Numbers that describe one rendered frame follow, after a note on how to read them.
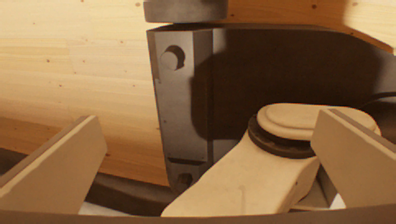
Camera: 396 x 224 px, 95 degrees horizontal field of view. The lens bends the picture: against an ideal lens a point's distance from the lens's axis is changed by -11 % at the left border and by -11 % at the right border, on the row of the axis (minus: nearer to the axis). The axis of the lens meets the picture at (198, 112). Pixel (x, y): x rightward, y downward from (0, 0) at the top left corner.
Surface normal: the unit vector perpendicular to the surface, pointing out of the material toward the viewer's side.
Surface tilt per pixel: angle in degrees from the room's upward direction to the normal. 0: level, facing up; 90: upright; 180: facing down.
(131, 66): 0
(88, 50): 0
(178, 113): 0
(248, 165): 90
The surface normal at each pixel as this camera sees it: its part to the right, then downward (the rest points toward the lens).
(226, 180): -0.04, -0.88
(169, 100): -0.21, 0.47
